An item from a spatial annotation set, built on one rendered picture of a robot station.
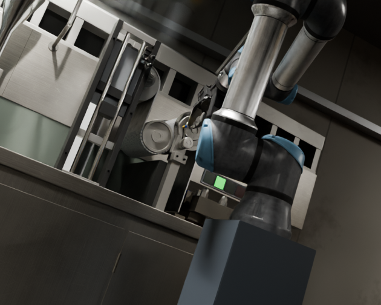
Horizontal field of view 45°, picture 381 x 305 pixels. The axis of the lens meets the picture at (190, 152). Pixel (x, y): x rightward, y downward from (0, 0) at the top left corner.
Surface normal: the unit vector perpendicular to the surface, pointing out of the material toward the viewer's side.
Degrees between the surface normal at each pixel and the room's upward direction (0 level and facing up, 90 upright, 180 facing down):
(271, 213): 72
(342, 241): 90
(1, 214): 90
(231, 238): 90
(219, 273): 90
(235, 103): 103
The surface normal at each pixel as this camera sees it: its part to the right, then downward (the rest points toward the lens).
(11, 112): 0.45, -0.07
